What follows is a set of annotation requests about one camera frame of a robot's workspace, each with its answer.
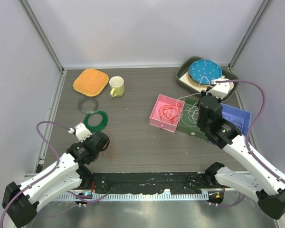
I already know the orange cable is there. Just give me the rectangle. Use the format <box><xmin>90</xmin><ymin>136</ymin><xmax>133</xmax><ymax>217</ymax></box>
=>
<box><xmin>158</xmin><ymin>102</ymin><xmax>182</xmax><ymax>124</ymax></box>
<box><xmin>103</xmin><ymin>128</ymin><xmax>118</xmax><ymax>160</ymax></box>

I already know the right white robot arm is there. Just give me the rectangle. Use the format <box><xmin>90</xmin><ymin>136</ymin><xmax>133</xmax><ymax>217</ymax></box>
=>
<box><xmin>197</xmin><ymin>94</ymin><xmax>285</xmax><ymax>220</ymax></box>

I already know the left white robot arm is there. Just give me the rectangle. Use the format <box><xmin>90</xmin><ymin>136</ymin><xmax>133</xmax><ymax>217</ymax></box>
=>
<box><xmin>2</xmin><ymin>132</ymin><xmax>110</xmax><ymax>228</ymax></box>

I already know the green drawer box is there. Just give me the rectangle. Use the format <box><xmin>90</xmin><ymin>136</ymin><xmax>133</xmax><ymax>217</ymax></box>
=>
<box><xmin>176</xmin><ymin>98</ymin><xmax>208</xmax><ymax>141</ymax></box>

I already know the blue drawer box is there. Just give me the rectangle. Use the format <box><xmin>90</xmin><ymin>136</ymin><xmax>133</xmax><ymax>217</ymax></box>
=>
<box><xmin>213</xmin><ymin>103</ymin><xmax>251</xmax><ymax>136</ymax></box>

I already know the pink mug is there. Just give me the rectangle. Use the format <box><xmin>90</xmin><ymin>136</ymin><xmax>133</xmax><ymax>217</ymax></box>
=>
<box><xmin>225</xmin><ymin>82</ymin><xmax>234</xmax><ymax>99</ymax></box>

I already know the blue dotted plate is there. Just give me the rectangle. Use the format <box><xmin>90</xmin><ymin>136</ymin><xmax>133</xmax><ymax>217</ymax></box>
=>
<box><xmin>189</xmin><ymin>59</ymin><xmax>222</xmax><ymax>85</ymax></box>

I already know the white square board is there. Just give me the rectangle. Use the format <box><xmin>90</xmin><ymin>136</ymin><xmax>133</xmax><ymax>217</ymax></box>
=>
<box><xmin>177</xmin><ymin>71</ymin><xmax>210</xmax><ymax>94</ymax></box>

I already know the pink drawer box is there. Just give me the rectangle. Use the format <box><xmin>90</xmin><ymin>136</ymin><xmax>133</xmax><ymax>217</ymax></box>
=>
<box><xmin>149</xmin><ymin>95</ymin><xmax>185</xmax><ymax>133</ymax></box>

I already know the dark green tray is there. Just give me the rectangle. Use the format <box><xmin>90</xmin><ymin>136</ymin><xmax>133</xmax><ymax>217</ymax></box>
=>
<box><xmin>175</xmin><ymin>56</ymin><xmax>238</xmax><ymax>103</ymax></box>

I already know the orange square plate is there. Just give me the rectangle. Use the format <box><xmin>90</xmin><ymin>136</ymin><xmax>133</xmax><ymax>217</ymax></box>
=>
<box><xmin>73</xmin><ymin>69</ymin><xmax>109</xmax><ymax>97</ymax></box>

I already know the yellow-green mug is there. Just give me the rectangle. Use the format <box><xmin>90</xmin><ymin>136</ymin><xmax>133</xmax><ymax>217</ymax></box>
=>
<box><xmin>109</xmin><ymin>76</ymin><xmax>124</xmax><ymax>97</ymax></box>

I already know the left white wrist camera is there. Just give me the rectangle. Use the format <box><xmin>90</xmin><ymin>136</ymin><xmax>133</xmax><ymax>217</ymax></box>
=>
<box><xmin>68</xmin><ymin>123</ymin><xmax>93</xmax><ymax>142</ymax></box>

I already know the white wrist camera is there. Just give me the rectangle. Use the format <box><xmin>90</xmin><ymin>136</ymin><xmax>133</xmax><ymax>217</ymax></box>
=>
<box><xmin>68</xmin><ymin>123</ymin><xmax>93</xmax><ymax>142</ymax></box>
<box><xmin>206</xmin><ymin>79</ymin><xmax>231</xmax><ymax>100</ymax></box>

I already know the green wire coil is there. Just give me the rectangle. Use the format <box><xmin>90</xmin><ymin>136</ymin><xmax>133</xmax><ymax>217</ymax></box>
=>
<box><xmin>83</xmin><ymin>111</ymin><xmax>109</xmax><ymax>133</ymax></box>

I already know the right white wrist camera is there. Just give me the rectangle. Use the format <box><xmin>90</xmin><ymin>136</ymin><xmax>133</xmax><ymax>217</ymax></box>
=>
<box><xmin>206</xmin><ymin>79</ymin><xmax>231</xmax><ymax>100</ymax></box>

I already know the grey wire coil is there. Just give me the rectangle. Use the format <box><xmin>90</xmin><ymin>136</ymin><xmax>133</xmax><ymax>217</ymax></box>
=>
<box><xmin>78</xmin><ymin>97</ymin><xmax>99</xmax><ymax>114</ymax></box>

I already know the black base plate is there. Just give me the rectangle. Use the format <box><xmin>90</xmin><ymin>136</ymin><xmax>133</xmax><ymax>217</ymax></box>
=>
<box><xmin>77</xmin><ymin>172</ymin><xmax>223</xmax><ymax>195</ymax></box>

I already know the white cable duct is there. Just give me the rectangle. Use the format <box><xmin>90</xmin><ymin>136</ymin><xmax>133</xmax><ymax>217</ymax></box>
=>
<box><xmin>55</xmin><ymin>191</ymin><xmax>209</xmax><ymax>201</ymax></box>

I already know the right aluminium frame post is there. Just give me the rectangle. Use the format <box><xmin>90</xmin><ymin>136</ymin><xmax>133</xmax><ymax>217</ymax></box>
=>
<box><xmin>228</xmin><ymin>0</ymin><xmax>272</xmax><ymax>69</ymax></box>

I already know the aluminium frame post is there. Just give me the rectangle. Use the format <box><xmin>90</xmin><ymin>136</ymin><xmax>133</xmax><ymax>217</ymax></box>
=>
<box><xmin>19</xmin><ymin>0</ymin><xmax>64</xmax><ymax>73</ymax></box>
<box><xmin>228</xmin><ymin>0</ymin><xmax>272</xmax><ymax>69</ymax></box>

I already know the left aluminium frame post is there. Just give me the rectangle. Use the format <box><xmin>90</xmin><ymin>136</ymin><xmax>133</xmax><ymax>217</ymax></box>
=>
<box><xmin>19</xmin><ymin>0</ymin><xmax>64</xmax><ymax>73</ymax></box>

